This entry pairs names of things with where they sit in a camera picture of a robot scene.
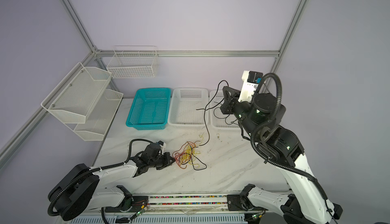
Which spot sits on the teal plastic basket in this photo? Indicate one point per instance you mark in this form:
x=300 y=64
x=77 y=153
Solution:
x=150 y=109

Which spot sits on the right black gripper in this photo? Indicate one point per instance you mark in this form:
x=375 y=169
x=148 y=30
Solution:
x=230 y=94

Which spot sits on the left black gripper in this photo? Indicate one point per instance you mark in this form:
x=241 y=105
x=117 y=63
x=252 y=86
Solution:
x=167 y=158

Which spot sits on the upper white mesh shelf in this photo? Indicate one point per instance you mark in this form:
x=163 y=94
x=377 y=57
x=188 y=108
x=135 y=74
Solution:
x=73 y=100

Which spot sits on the white mesh shelf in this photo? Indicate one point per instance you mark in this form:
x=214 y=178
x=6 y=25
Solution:
x=73 y=100
x=101 y=117

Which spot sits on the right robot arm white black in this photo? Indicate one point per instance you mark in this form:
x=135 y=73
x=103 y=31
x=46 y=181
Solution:
x=258 y=110

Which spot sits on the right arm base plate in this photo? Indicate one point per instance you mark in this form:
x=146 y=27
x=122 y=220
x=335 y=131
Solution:
x=241 y=203

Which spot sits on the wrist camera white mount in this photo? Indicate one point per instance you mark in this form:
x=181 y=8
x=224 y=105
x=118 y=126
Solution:
x=162 y=146
x=251 y=80

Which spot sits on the white wire wall basket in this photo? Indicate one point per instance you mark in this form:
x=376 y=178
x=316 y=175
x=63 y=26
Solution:
x=133 y=62

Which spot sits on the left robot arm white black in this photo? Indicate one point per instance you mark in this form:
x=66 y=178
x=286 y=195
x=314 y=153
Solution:
x=85 y=188

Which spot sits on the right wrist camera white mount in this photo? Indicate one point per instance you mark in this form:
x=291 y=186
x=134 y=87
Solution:
x=251 y=80

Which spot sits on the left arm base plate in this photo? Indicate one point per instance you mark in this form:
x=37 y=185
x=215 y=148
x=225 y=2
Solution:
x=132 y=205

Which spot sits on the lower white mesh shelf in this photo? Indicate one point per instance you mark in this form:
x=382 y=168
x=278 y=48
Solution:
x=101 y=117

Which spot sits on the middle white plastic basket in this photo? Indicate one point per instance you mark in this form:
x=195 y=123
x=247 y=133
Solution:
x=187 y=107

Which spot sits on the right white plastic basket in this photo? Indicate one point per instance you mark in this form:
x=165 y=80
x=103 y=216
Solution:
x=220 y=121

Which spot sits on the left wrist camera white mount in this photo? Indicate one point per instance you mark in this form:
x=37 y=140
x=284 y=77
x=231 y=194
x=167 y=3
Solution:
x=162 y=146

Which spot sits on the white plastic basket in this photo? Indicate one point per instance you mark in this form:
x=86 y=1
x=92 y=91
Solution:
x=220 y=121
x=187 y=107

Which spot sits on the aluminium frame back bar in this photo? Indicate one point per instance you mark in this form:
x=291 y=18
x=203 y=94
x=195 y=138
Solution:
x=195 y=53

